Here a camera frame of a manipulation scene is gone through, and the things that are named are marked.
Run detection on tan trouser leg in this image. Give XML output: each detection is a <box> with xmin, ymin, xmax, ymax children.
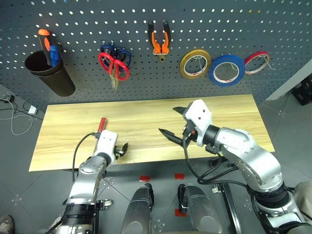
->
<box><xmin>292</xmin><ymin>181</ymin><xmax>312</xmax><ymax>221</ymax></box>

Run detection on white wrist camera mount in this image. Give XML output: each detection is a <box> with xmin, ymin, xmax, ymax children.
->
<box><xmin>182</xmin><ymin>99</ymin><xmax>213</xmax><ymax>147</ymax></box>
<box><xmin>93</xmin><ymin>129</ymin><xmax>118</xmax><ymax>163</ymax></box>

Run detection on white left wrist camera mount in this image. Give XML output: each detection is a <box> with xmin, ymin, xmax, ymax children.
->
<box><xmin>93</xmin><ymin>129</ymin><xmax>118</xmax><ymax>163</ymax></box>

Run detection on blue tape roll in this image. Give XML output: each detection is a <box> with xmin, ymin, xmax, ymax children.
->
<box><xmin>208</xmin><ymin>54</ymin><xmax>246</xmax><ymax>87</ymax></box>

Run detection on red tape roll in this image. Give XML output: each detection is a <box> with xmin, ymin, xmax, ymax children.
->
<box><xmin>244</xmin><ymin>51</ymin><xmax>271</xmax><ymax>76</ymax></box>

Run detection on black plastic crate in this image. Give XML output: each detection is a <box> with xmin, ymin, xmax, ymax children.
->
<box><xmin>291</xmin><ymin>74</ymin><xmax>312</xmax><ymax>106</ymax></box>

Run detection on red handled screwdriver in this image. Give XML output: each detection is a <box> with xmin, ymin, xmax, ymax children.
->
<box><xmin>92</xmin><ymin>117</ymin><xmax>108</xmax><ymax>156</ymax></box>

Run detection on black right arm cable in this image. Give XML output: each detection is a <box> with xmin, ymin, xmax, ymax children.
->
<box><xmin>181</xmin><ymin>136</ymin><xmax>252</xmax><ymax>194</ymax></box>

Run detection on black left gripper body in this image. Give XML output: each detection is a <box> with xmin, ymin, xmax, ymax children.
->
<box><xmin>114</xmin><ymin>145</ymin><xmax>124</xmax><ymax>160</ymax></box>

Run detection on metal pegboard hook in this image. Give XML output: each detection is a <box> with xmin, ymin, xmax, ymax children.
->
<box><xmin>224</xmin><ymin>61</ymin><xmax>241</xmax><ymax>77</ymax></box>
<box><xmin>257</xmin><ymin>55</ymin><xmax>275</xmax><ymax>71</ymax></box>
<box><xmin>194</xmin><ymin>55</ymin><xmax>205</xmax><ymax>72</ymax></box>

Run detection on white floor cable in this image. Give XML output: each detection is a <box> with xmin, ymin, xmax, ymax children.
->
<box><xmin>0</xmin><ymin>97</ymin><xmax>34</xmax><ymax>136</ymax></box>

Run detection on black table frame bar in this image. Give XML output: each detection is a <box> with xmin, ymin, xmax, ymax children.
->
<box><xmin>211</xmin><ymin>182</ymin><xmax>242</xmax><ymax>234</ymax></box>

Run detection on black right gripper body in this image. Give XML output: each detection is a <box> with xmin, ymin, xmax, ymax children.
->
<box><xmin>181</xmin><ymin>121</ymin><xmax>197</xmax><ymax>148</ymax></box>

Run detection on black cup holder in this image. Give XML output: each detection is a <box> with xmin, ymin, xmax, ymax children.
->
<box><xmin>24</xmin><ymin>50</ymin><xmax>76</xmax><ymax>97</ymax></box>

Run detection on table caster wheel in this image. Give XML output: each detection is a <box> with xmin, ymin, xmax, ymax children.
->
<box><xmin>96</xmin><ymin>198</ymin><xmax>114</xmax><ymax>211</ymax></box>

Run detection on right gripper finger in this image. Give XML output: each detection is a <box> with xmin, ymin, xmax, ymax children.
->
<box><xmin>172</xmin><ymin>105</ymin><xmax>190</xmax><ymax>116</ymax></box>
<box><xmin>158</xmin><ymin>128</ymin><xmax>184</xmax><ymax>147</ymax></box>

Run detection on dark glossy rounded shape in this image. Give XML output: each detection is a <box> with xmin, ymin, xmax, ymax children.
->
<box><xmin>177</xmin><ymin>184</ymin><xmax>223</xmax><ymax>234</ymax></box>
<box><xmin>120</xmin><ymin>183</ymin><xmax>155</xmax><ymax>234</ymax></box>

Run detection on grey shoe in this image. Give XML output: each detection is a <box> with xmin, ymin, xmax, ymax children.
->
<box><xmin>0</xmin><ymin>214</ymin><xmax>15</xmax><ymax>234</ymax></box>

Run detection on red handled scissors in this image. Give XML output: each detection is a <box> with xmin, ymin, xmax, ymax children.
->
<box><xmin>97</xmin><ymin>52</ymin><xmax>131</xmax><ymax>90</ymax></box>

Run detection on orange black screwdriver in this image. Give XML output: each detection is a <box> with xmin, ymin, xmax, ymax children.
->
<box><xmin>38</xmin><ymin>29</ymin><xmax>53</xmax><ymax>67</ymax></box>

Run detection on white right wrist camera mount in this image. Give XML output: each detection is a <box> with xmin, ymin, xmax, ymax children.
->
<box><xmin>182</xmin><ymin>99</ymin><xmax>213</xmax><ymax>147</ymax></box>

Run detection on blue handled scissors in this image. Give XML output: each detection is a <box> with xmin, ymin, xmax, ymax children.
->
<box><xmin>100</xmin><ymin>43</ymin><xmax>133</xmax><ymax>72</ymax></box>

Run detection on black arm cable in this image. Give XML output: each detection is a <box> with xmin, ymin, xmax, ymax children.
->
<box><xmin>181</xmin><ymin>136</ymin><xmax>252</xmax><ymax>194</ymax></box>
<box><xmin>72</xmin><ymin>132</ymin><xmax>99</xmax><ymax>182</ymax></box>

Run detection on yellow tape roll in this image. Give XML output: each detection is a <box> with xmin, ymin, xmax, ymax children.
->
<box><xmin>179</xmin><ymin>49</ymin><xmax>212</xmax><ymax>79</ymax></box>

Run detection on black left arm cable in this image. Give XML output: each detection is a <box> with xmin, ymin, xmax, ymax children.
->
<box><xmin>72</xmin><ymin>132</ymin><xmax>99</xmax><ymax>182</ymax></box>

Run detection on blue handled screwdriver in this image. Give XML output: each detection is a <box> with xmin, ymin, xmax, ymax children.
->
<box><xmin>49</xmin><ymin>45</ymin><xmax>60</xmax><ymax>68</ymax></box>

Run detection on grey perforated pegboard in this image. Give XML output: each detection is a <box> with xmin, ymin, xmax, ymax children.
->
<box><xmin>0</xmin><ymin>0</ymin><xmax>312</xmax><ymax>112</ymax></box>

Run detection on orange black pliers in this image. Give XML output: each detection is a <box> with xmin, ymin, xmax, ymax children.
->
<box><xmin>147</xmin><ymin>20</ymin><xmax>171</xmax><ymax>62</ymax></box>

